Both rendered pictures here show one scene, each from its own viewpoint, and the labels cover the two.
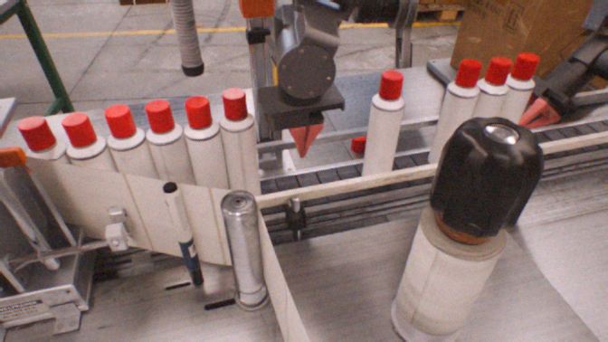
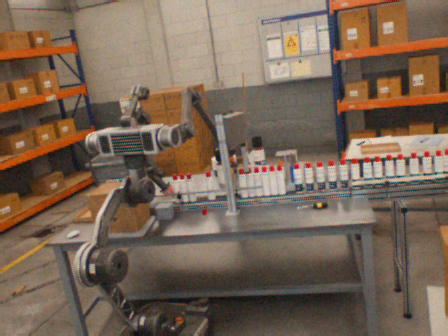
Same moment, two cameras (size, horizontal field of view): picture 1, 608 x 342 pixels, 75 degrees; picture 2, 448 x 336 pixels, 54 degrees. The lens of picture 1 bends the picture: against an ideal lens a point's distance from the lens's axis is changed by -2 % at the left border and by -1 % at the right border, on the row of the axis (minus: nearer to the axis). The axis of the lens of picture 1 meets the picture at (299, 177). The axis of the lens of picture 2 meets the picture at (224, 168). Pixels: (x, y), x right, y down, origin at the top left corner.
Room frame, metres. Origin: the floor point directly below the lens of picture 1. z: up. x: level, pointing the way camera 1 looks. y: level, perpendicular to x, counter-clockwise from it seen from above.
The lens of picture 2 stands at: (3.16, 1.31, 1.90)
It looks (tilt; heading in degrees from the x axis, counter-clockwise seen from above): 15 degrees down; 207
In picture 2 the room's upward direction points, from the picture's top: 9 degrees counter-clockwise
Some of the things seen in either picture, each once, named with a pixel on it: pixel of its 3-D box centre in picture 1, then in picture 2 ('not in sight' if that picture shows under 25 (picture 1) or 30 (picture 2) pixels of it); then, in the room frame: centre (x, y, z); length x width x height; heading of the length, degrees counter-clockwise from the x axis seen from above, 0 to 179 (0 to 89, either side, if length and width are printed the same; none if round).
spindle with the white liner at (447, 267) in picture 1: (454, 246); (222, 167); (0.27, -0.17, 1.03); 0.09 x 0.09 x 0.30
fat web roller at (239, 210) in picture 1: (245, 255); not in sight; (0.30, 0.07, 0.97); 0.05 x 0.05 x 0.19
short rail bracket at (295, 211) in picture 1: (297, 223); not in sight; (0.42, 0.00, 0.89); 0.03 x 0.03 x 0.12; 15
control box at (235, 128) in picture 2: not in sight; (232, 129); (0.57, 0.11, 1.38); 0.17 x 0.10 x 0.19; 160
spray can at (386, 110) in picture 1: (383, 131); (209, 185); (0.55, -0.14, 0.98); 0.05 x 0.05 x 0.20
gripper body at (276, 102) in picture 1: (299, 81); not in sight; (0.45, 0.00, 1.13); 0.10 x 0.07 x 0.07; 104
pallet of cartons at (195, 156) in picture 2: not in sight; (170, 134); (-2.68, -2.49, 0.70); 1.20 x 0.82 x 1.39; 100
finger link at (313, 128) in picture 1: (292, 129); not in sight; (0.45, 0.01, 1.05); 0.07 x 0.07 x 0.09; 14
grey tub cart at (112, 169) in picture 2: not in sight; (122, 179); (-1.14, -2.31, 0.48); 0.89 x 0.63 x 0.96; 23
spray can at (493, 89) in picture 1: (482, 115); (184, 188); (0.59, -0.32, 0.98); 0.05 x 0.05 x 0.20
